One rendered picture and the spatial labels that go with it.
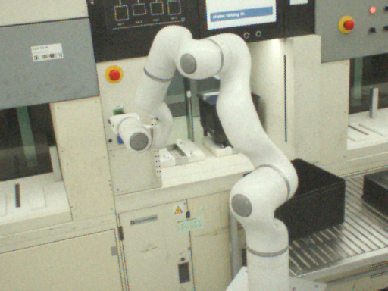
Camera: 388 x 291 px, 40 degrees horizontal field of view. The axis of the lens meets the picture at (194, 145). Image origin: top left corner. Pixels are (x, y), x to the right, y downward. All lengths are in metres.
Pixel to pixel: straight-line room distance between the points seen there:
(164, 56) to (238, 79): 0.22
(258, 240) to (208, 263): 0.91
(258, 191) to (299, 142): 0.91
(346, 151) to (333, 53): 0.46
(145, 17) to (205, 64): 0.65
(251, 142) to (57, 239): 1.01
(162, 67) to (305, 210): 0.75
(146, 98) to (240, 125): 0.34
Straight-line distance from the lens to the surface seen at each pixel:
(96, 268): 2.25
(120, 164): 2.08
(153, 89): 1.59
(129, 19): 1.96
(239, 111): 1.41
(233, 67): 1.45
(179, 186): 2.17
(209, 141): 2.52
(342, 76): 2.35
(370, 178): 2.22
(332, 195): 1.99
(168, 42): 1.50
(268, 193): 1.40
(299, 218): 1.93
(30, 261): 2.20
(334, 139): 2.41
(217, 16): 2.05
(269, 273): 1.55
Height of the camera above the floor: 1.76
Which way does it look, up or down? 20 degrees down
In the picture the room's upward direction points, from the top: 4 degrees counter-clockwise
